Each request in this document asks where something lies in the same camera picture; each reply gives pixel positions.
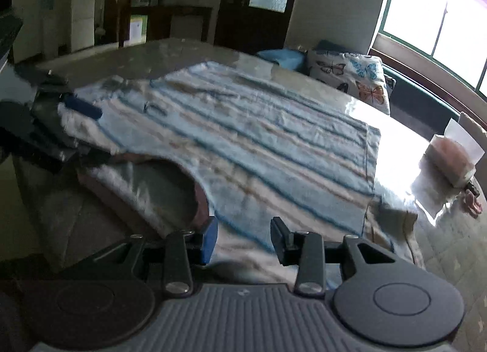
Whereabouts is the striped blue knit garment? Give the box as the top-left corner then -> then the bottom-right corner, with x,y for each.
58,62 -> 424,284

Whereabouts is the quilted star tablecloth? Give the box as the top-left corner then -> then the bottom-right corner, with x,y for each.
15,40 -> 486,351

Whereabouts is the white refrigerator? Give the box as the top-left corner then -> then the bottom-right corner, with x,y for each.
70,0 -> 95,53

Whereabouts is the tissue box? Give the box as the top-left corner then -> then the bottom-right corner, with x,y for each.
425,113 -> 486,190

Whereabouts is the pink small toy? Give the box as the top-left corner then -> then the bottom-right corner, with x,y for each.
464,181 -> 483,218

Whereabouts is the butterfly print pillow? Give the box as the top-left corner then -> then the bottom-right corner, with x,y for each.
306,50 -> 391,115

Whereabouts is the dark green sofa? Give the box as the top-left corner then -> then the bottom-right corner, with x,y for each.
306,40 -> 460,139

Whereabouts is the blue cushion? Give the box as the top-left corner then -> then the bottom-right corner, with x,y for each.
256,48 -> 307,74

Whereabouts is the dark wooden door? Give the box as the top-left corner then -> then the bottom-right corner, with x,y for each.
214,0 -> 295,54

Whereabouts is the window with green frame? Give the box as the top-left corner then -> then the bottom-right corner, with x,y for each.
373,0 -> 486,100

